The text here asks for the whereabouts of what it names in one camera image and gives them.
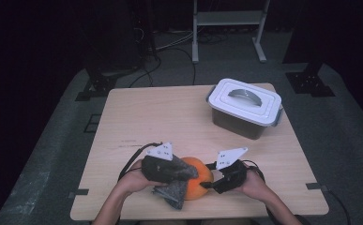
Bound grey fuzzy cloth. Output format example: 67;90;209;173
152;154;200;211

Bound white lid with grey handle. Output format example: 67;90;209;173
205;78;284;128

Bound person's right hand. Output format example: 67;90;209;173
234;170;276;204

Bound grey plastic storage bin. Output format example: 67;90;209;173
211;107;267;141

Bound black stand with base plate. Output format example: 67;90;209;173
284;60;337;98
74;55;141;102

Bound black floor cable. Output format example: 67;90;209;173
325;187;353;225
128;46;198;89

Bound person's left hand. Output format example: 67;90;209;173
116;158;168;198

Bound right hand-held gripper cable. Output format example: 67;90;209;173
240;158;266;185

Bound black tape strip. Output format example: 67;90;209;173
305;182;329;192
68;188;90;200

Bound black tape square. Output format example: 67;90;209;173
83;113;102;134

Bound white floor cables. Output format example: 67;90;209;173
155;30;196;52

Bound white metal stand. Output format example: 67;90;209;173
191;0;271;65

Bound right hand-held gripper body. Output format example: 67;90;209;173
213;146;249;195

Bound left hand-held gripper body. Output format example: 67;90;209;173
141;142;178;185

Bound orange plush toy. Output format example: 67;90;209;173
180;156;216;202

